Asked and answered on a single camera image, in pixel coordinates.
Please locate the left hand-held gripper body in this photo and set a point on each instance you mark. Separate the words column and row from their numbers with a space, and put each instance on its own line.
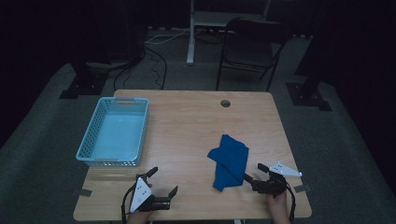
column 140, row 194

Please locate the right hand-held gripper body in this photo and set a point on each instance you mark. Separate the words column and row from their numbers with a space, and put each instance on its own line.
column 274, row 182

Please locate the blue t-shirt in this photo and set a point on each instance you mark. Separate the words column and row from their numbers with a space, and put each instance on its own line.
column 231, row 161

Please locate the person's left hand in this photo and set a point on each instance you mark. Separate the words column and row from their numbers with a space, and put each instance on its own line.
column 138, row 217

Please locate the person's right hand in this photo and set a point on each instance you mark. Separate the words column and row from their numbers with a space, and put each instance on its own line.
column 277, row 205

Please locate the grey tape piece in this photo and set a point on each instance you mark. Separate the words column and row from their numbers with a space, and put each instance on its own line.
column 302, row 188
column 84, row 193

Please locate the light blue plastic basket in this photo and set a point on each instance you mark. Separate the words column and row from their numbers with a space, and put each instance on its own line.
column 116, row 137

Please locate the grey table grommet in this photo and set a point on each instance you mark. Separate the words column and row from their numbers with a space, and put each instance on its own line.
column 225, row 103

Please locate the black folding chair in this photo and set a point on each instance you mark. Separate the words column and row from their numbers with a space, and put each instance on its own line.
column 249, row 53

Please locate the black stand with base plate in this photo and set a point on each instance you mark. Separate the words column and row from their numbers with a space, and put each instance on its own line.
column 84, row 84
column 306, row 93

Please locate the white metal desk frame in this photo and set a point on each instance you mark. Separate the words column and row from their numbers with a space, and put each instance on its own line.
column 191, row 40

